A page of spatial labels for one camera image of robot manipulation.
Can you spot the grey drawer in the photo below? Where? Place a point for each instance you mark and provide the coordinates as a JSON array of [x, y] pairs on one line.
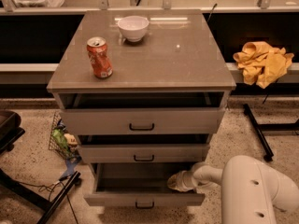
[[139, 184], [143, 153], [142, 121]]

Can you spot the yellow cloth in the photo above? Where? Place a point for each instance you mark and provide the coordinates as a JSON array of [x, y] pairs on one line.
[[262, 64]]

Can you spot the orange soda can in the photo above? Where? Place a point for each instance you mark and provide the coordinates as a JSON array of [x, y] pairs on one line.
[[97, 53]]

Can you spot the blue tape strip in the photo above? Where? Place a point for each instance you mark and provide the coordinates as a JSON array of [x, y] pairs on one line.
[[70, 167]]

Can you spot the black chair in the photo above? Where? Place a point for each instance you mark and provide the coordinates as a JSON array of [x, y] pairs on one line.
[[10, 129]]

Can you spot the grey drawer cabinet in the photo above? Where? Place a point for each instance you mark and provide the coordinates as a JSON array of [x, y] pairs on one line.
[[177, 64]]

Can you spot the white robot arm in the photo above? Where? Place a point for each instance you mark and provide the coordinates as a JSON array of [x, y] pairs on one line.
[[250, 189]]

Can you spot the black stand leg right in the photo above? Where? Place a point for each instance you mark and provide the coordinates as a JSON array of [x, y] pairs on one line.
[[273, 127]]

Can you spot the wire basket with items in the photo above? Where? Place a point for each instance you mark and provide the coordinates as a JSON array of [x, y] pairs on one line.
[[60, 139]]

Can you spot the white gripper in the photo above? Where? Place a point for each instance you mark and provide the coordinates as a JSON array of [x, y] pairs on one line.
[[187, 181]]

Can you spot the white bowl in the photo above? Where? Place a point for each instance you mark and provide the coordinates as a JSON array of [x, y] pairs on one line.
[[133, 28]]

